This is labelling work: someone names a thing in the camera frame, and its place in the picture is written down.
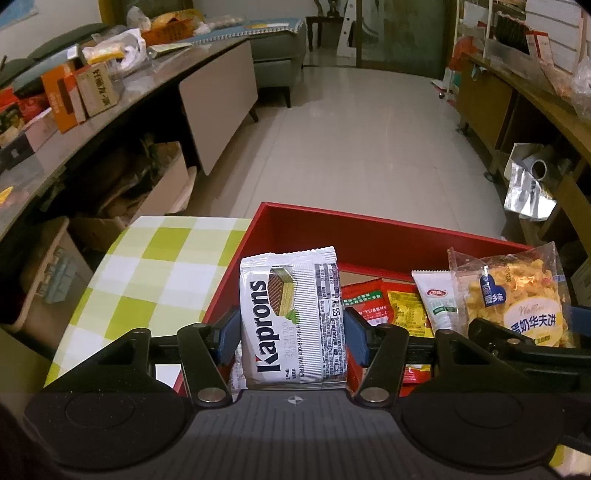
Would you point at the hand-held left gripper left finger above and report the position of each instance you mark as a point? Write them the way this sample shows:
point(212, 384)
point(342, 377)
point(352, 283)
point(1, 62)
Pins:
point(228, 334)

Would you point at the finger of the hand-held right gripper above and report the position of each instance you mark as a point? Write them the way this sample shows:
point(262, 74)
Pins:
point(579, 327)
point(494, 339)

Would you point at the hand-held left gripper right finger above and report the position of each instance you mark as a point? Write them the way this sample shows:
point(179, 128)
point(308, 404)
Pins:
point(356, 334)

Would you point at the red green snack packet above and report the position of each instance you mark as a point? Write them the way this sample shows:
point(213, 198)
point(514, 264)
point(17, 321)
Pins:
point(364, 300)

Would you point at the clear yellow waffle packet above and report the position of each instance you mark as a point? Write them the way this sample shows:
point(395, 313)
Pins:
point(512, 295)

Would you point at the red yellow gummy packet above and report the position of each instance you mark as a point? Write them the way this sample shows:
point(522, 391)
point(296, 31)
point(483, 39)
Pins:
point(406, 309)

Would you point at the white wafer packet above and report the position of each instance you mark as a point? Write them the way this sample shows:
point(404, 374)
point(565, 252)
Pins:
point(286, 332)

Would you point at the white green snack packet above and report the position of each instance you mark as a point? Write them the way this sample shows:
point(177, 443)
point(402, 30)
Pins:
point(438, 300)

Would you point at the red cardboard box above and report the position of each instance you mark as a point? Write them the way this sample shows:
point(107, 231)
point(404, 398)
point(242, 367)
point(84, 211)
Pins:
point(323, 240)

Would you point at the silver foil roll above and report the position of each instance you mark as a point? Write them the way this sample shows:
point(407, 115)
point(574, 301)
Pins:
point(531, 180)

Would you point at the cardboard boxes under sideboard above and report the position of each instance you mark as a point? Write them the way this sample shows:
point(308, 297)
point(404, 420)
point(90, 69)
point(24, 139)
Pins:
point(152, 184)

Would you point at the clear plastic bag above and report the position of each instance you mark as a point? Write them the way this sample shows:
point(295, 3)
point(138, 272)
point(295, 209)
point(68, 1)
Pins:
point(572, 83)

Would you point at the long grey sideboard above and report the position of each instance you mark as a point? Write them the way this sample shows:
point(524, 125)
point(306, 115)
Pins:
point(217, 87)

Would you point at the beige printed carton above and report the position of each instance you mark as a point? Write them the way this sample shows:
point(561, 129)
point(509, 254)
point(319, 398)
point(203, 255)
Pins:
point(99, 90)

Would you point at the small red white carton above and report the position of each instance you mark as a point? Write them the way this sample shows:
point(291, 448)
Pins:
point(74, 99)

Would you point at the black brown flat box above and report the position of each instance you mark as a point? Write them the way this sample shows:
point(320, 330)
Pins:
point(14, 150)

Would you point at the red white box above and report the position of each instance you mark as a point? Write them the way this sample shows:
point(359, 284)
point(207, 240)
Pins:
point(539, 46)

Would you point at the orange carton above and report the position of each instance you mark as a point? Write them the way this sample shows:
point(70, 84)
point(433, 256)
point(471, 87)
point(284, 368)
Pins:
point(57, 99)

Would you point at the white stand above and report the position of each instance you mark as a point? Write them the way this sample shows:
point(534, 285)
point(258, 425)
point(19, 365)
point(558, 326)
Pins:
point(351, 32)

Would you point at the white plastic bag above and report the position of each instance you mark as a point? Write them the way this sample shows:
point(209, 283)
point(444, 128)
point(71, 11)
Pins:
point(120, 48)

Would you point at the red plastic bag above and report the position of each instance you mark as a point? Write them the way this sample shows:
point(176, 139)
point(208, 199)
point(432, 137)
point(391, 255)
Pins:
point(18, 108)

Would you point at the dark wooden chair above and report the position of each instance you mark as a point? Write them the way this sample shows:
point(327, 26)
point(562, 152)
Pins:
point(323, 27)

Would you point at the orange bread basket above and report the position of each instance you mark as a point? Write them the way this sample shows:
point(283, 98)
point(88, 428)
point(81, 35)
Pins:
point(171, 27)

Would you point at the grey green sofa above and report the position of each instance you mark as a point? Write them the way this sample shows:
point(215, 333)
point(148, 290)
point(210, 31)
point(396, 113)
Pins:
point(46, 50)

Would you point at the wall map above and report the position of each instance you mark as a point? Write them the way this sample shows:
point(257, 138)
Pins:
point(16, 11)

